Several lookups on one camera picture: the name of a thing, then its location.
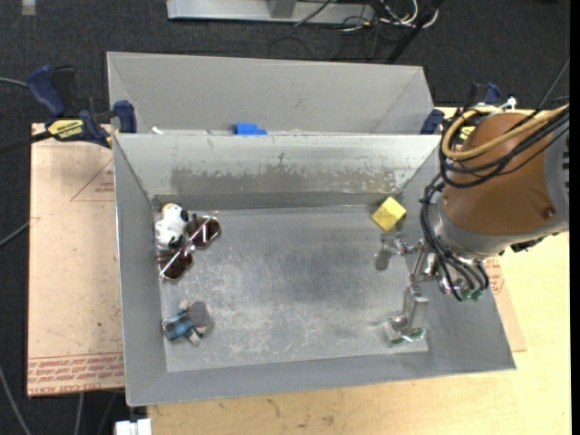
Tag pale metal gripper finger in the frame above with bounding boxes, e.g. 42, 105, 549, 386
389, 286, 430, 335
374, 235, 418, 272

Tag clear glass block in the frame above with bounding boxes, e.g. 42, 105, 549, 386
385, 322, 429, 348

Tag yellow cube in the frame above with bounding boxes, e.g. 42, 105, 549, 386
371, 196, 408, 234

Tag grey metal bin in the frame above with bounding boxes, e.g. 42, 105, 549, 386
106, 51, 517, 408

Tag brown sunglasses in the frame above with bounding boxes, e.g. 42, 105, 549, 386
156, 212, 223, 283

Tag blue block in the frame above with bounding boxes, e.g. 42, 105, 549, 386
234, 121, 268, 137

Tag grey and blue toy figure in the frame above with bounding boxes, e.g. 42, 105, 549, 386
161, 299, 215, 348

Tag white and black toy animal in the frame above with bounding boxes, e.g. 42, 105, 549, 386
154, 202, 190, 251

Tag brown cardboard board, red print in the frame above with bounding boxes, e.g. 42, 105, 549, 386
26, 122, 527, 399

